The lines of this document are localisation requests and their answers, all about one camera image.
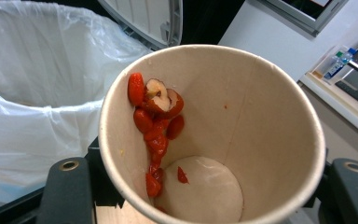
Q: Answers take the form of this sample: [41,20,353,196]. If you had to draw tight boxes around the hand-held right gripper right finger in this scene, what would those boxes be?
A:
[318,157,358,224]

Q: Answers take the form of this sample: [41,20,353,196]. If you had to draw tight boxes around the translucent plastic trash bag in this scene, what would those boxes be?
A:
[0,0,154,204]

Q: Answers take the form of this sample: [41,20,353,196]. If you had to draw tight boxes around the red fruit scraps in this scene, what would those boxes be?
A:
[127,72,190,214]

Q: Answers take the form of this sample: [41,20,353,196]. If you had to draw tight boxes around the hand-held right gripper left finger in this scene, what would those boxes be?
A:
[36,156,97,224]

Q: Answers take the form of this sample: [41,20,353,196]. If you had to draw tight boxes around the grey framed panel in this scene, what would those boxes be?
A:
[256,0,350,37]

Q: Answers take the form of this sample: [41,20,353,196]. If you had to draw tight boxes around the brown paper cup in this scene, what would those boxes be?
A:
[98,43,327,224]

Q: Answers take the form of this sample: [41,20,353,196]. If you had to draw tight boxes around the white ledge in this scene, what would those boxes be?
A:
[297,70,358,145]

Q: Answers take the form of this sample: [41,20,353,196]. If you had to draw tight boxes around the clear bottle blue cap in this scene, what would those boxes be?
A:
[323,47,358,80]

